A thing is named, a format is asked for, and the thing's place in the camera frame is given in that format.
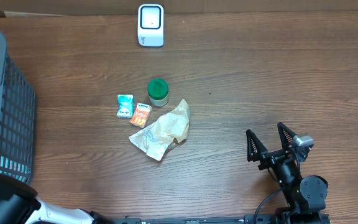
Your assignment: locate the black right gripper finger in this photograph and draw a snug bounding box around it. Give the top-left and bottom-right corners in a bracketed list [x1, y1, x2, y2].
[277, 122, 296, 150]
[246, 129, 268, 162]

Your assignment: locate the beige paper bag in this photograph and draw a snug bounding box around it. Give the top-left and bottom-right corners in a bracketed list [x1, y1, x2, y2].
[129, 99, 190, 161]

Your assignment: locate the green lid white jar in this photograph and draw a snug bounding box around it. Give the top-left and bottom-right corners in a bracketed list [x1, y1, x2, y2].
[147, 78, 169, 107]

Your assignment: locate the orange tissue pack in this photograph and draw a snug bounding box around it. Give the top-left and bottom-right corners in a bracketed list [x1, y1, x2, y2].
[130, 103, 152, 128]

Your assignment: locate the small teal tissue pack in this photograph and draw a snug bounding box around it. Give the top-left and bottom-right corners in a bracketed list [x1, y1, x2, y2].
[117, 95, 134, 118]

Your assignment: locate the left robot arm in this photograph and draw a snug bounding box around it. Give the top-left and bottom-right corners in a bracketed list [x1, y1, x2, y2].
[0, 174, 113, 224]

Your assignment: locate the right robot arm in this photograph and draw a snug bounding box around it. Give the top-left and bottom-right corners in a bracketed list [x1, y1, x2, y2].
[246, 122, 331, 224]

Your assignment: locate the white barcode scanner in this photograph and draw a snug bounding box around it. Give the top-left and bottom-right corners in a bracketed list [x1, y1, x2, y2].
[137, 4, 164, 47]

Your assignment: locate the grey plastic mesh basket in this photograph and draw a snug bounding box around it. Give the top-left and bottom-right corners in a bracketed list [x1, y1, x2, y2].
[0, 32, 37, 184]

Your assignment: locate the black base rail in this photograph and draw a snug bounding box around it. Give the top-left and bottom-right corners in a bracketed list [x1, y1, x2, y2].
[112, 213, 332, 224]

